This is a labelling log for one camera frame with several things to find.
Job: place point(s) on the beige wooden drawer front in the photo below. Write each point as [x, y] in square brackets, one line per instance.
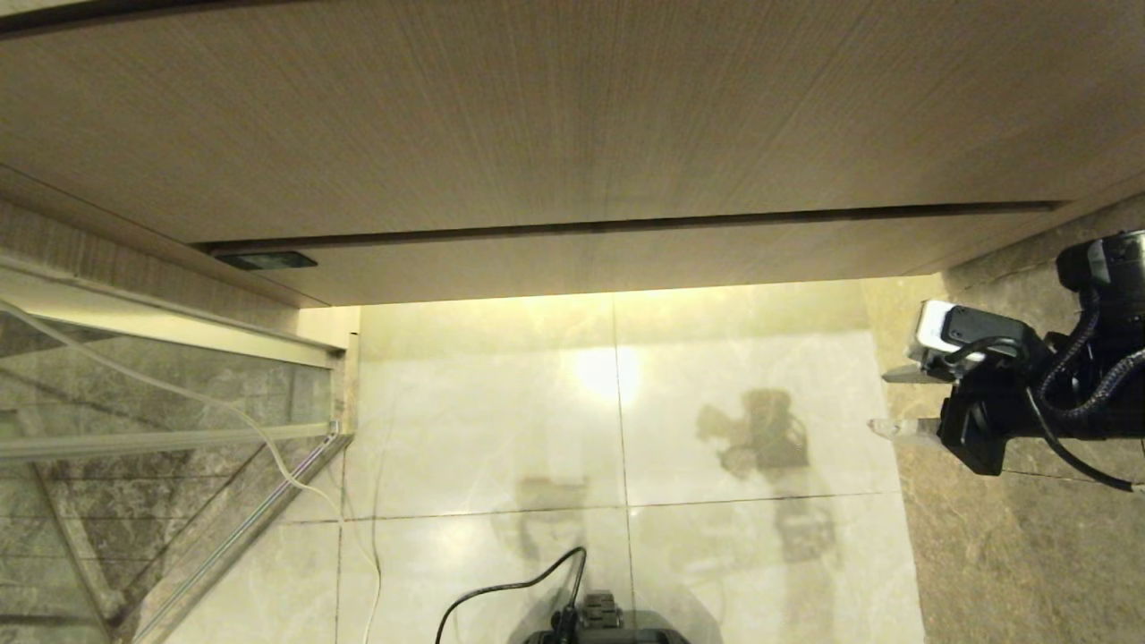
[626, 261]

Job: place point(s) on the framed glass shower door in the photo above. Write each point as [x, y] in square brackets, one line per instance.
[134, 402]

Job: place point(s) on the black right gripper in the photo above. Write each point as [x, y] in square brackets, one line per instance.
[988, 411]

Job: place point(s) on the beige wooden vanity cabinet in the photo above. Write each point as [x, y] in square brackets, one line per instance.
[537, 107]

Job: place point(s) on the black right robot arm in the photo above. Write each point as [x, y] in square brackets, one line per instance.
[1118, 277]

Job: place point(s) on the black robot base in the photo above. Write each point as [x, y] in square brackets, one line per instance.
[608, 626]

